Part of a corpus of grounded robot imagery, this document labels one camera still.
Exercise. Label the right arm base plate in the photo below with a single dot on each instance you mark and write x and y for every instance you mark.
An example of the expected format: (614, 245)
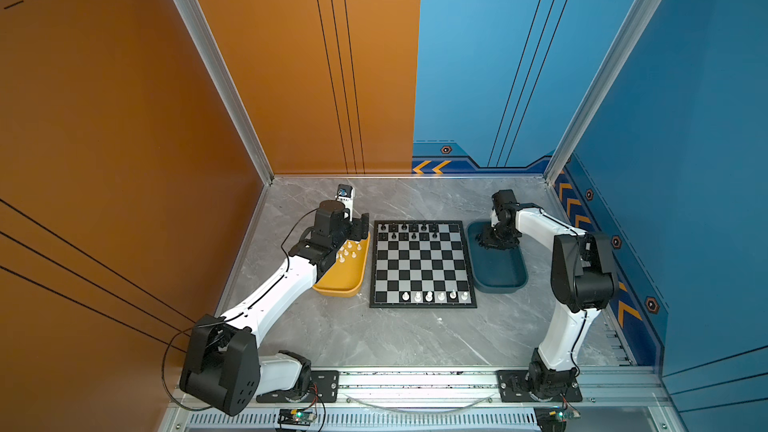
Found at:
(548, 386)

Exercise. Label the black white chess board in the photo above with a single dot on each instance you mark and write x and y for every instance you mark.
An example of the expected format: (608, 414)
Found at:
(421, 265)

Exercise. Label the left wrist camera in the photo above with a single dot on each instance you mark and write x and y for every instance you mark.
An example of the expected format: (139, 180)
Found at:
(345, 194)

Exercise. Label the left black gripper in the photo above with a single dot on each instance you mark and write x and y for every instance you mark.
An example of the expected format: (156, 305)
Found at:
(359, 228)

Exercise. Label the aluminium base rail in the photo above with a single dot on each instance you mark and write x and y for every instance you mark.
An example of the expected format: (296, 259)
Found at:
(455, 386)

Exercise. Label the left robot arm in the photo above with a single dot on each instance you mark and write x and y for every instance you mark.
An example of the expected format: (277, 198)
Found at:
(222, 366)

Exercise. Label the yellow plastic tray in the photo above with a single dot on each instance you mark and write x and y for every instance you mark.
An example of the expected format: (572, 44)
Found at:
(344, 279)

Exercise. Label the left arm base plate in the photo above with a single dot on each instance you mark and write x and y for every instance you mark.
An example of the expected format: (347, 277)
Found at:
(317, 384)

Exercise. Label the right circuit board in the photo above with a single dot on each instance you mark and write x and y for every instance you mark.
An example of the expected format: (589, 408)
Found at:
(555, 420)

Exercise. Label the left green circuit board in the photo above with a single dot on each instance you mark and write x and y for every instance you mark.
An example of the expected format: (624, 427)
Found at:
(297, 420)

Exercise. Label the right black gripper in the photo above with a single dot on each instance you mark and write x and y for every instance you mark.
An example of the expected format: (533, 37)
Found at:
(486, 241)

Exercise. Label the teal plastic tray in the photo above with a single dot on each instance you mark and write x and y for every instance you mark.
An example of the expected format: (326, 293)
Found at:
(495, 271)

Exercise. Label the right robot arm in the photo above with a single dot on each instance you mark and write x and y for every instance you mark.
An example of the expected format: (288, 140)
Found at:
(583, 281)

